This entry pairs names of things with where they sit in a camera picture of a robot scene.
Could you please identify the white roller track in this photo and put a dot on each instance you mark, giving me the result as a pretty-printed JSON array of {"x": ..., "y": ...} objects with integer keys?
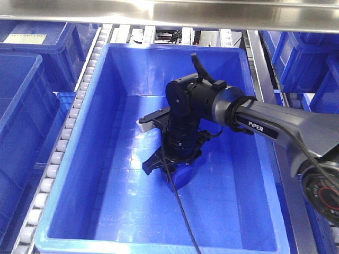
[{"x": 25, "y": 242}]

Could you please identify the blue bin with label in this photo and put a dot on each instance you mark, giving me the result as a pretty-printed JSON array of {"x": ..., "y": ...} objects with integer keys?
[{"x": 63, "y": 46}]

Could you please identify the blue plastic bin left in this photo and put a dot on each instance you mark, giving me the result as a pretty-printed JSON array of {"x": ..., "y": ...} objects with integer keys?
[{"x": 28, "y": 109}]

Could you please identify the large blue plastic bin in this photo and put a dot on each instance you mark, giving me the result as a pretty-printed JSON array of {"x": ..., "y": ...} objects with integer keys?
[{"x": 103, "y": 202}]

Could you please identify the blue plastic bin right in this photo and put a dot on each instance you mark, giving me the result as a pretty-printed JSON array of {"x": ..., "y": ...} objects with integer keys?
[{"x": 306, "y": 67}]

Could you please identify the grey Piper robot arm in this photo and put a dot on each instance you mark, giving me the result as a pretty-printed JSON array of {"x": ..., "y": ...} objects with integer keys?
[{"x": 311, "y": 139}]

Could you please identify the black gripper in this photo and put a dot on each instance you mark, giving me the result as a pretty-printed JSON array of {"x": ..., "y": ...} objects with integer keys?
[{"x": 181, "y": 144}]

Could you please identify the small blue box part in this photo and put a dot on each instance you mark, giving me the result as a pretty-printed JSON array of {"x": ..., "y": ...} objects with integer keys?
[{"x": 182, "y": 174}]

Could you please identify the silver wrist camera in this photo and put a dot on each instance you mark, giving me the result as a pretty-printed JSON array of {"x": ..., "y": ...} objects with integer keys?
[{"x": 157, "y": 119}]

